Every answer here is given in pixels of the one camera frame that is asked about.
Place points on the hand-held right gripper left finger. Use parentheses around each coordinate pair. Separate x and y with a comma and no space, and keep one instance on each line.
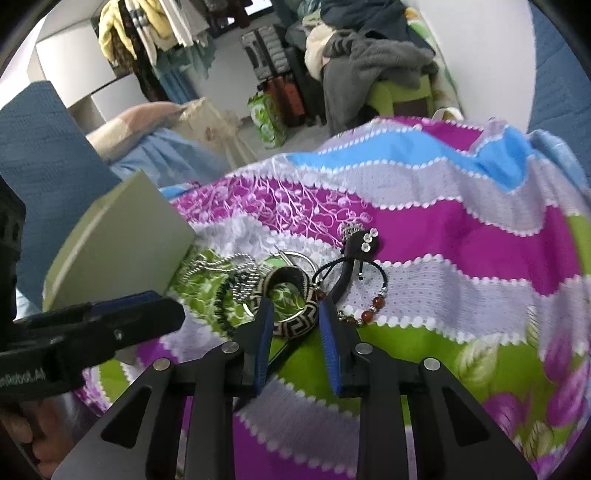
(262,337)

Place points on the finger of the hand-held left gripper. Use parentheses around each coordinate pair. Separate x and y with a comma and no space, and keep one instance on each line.
(122,302)
(147,318)

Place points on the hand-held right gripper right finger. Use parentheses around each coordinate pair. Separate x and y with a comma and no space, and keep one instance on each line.
(330,344)

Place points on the woven patterned bangle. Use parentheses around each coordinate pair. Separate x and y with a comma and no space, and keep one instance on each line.
(295,325)

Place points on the pale green box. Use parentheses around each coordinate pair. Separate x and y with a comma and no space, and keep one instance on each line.
(120,240)

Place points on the person's left hand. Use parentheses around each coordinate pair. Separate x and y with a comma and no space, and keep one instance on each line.
(32,427)

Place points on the black crystal flower hair clip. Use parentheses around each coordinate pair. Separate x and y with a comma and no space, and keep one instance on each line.
(358,244)

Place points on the light blue sheet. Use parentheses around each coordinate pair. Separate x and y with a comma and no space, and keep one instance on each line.
(180,157)

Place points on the colourful printed blanket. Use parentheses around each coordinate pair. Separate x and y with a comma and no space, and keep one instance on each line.
(461,230)

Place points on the pink cream pillow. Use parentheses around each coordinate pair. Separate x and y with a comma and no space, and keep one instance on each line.
(134,124)

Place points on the beige floral bag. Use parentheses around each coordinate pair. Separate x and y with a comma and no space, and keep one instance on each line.
(207,124)

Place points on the green patterned bag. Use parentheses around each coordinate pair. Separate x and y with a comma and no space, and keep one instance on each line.
(265,120)

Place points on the red suitcase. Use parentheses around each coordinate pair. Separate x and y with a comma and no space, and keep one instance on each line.
(286,99)

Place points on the white cabinet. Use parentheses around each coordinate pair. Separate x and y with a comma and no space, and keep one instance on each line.
(69,64)

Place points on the green plastic stool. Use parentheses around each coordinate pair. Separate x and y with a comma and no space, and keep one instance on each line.
(397,94)

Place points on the hanging clothes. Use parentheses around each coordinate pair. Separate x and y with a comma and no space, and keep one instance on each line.
(147,27)

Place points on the grey fleece garment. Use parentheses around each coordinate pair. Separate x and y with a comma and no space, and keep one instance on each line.
(369,64)

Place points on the grey suitcase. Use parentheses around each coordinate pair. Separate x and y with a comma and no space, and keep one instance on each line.
(265,48)

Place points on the cream garment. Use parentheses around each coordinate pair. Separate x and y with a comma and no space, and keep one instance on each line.
(318,46)

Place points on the floral bedsheet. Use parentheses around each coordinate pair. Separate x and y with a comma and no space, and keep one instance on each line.
(443,69)

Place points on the dark blue garment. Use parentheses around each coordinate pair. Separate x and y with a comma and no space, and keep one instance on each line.
(360,18)

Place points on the blue quilted headboard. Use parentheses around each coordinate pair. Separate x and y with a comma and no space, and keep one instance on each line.
(558,55)

